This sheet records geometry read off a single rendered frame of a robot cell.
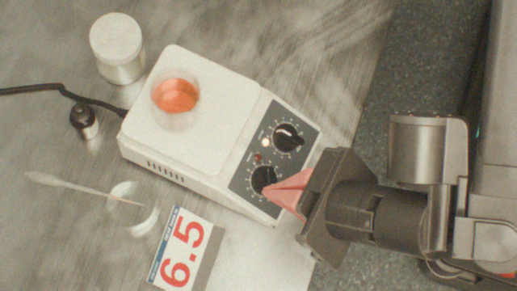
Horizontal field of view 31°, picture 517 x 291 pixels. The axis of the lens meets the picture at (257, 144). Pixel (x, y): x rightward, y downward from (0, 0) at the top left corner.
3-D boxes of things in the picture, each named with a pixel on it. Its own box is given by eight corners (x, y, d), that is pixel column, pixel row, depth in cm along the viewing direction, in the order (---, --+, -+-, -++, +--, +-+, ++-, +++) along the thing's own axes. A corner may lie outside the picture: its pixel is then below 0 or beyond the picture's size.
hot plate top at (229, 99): (265, 88, 105) (265, 85, 104) (216, 181, 101) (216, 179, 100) (168, 44, 106) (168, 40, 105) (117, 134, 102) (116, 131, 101)
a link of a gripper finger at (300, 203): (237, 196, 92) (310, 212, 86) (268, 135, 95) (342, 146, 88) (273, 229, 97) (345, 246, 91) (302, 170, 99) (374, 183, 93)
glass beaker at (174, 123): (142, 117, 102) (136, 90, 95) (174, 82, 104) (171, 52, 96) (185, 150, 102) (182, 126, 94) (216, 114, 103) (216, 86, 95)
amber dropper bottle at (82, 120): (75, 142, 110) (67, 123, 103) (71, 119, 111) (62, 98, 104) (101, 137, 110) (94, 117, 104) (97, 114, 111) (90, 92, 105)
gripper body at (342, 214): (287, 237, 86) (352, 252, 81) (334, 143, 89) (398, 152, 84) (322, 267, 90) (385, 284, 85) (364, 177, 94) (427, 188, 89)
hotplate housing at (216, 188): (321, 136, 112) (329, 112, 104) (275, 233, 108) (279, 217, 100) (155, 57, 114) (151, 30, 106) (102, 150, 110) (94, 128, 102)
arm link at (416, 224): (427, 267, 79) (463, 258, 83) (433, 187, 78) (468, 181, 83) (361, 252, 84) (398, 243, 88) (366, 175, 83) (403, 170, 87)
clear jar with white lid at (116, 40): (106, 93, 112) (98, 67, 104) (90, 50, 114) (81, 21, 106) (153, 77, 113) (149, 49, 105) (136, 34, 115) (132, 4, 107)
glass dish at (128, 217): (98, 205, 108) (96, 200, 106) (136, 175, 109) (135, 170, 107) (128, 241, 107) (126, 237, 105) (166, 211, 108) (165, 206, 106)
